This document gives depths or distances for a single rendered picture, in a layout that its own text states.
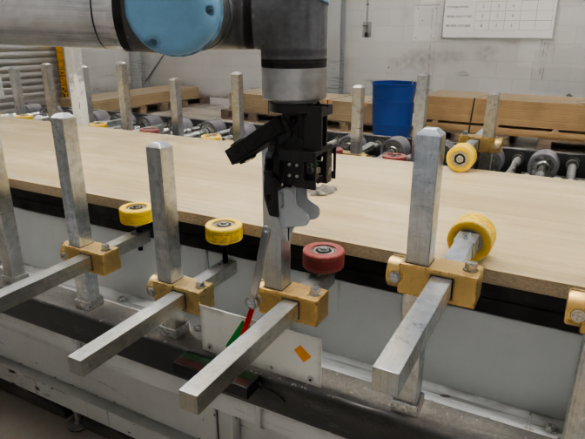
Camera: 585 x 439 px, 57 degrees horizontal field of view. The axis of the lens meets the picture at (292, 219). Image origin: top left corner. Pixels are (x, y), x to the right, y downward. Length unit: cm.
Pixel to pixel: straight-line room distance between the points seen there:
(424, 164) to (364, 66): 783
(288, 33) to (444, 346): 69
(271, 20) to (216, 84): 943
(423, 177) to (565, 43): 715
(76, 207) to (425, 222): 75
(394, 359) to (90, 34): 48
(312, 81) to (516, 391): 72
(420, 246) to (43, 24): 56
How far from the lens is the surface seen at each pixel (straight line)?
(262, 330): 85
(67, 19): 63
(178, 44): 58
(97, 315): 128
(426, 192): 78
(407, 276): 83
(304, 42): 72
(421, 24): 826
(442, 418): 97
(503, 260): 106
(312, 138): 74
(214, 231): 113
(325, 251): 101
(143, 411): 182
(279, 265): 92
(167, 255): 107
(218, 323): 105
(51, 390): 206
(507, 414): 114
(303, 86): 72
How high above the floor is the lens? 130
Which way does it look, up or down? 20 degrees down
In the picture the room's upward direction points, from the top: straight up
